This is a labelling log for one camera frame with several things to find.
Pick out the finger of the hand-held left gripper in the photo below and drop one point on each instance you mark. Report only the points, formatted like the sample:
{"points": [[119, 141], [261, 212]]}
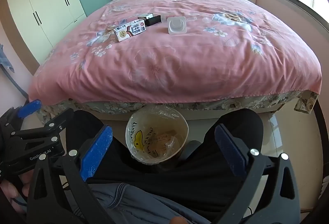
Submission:
{"points": [[56, 123], [29, 108]]}

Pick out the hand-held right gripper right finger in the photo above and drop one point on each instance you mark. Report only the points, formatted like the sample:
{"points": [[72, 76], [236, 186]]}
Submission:
{"points": [[230, 153]]}

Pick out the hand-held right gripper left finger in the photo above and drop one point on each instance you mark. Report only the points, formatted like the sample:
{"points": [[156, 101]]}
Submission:
{"points": [[96, 153]]}

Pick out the white lined trash bin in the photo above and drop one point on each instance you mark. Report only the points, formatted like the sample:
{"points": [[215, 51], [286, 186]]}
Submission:
{"points": [[133, 134]]}

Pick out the white milk carton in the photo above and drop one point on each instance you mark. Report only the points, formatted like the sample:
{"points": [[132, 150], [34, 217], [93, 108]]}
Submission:
{"points": [[131, 31]]}

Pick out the translucent plastic cup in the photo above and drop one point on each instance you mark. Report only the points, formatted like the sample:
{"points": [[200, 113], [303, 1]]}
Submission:
{"points": [[176, 24]]}

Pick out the person's left hand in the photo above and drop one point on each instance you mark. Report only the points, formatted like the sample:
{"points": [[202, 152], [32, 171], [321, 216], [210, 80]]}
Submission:
{"points": [[7, 190]]}

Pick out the person's right hand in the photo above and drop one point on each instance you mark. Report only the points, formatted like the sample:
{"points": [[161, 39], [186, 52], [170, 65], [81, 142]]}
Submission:
{"points": [[178, 221]]}

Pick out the floral bed sheet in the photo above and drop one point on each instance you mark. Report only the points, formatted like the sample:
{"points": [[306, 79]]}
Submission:
{"points": [[231, 104]]}

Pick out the blue cloth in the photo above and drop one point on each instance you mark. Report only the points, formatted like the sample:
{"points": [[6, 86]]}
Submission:
{"points": [[5, 59]]}

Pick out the grey jacket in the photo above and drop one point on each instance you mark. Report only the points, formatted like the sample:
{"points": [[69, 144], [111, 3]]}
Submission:
{"points": [[133, 203]]}

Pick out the printed paper wrapper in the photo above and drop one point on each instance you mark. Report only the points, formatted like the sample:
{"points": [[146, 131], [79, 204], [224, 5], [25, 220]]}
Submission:
{"points": [[162, 137]]}

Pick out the black pants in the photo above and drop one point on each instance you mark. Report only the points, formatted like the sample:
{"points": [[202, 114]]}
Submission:
{"points": [[159, 177]]}

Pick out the clear plastic bin liner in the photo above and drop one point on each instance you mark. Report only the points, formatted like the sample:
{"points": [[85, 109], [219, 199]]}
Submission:
{"points": [[164, 113]]}

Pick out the pink floral blanket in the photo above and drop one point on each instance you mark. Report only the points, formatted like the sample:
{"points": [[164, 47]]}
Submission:
{"points": [[180, 64]]}

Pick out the cream wardrobe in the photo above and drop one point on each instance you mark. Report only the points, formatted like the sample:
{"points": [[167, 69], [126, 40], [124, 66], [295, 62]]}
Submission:
{"points": [[43, 5]]}

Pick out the black cylinder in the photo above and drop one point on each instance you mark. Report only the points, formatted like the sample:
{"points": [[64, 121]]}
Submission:
{"points": [[153, 21]]}

